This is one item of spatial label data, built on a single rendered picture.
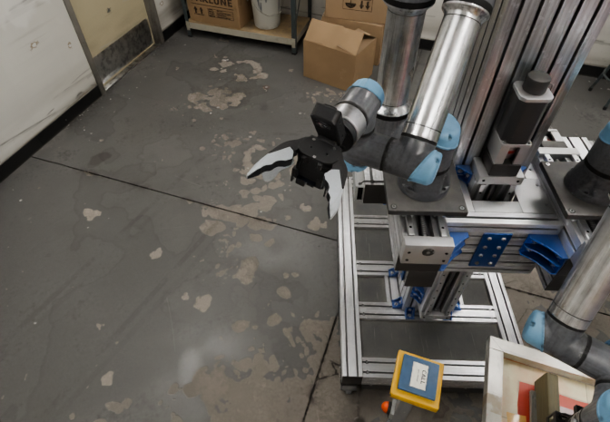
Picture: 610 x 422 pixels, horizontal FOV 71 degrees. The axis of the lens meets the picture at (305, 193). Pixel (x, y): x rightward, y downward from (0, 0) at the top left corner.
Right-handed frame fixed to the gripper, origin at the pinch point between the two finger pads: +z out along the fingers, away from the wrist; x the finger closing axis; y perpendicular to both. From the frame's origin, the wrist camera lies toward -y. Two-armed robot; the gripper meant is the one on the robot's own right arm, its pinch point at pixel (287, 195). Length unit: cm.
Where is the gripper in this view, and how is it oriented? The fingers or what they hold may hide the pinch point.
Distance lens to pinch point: 66.3
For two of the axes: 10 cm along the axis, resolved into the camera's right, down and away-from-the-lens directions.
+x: -8.8, -4.3, 2.1
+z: -4.6, 6.5, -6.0
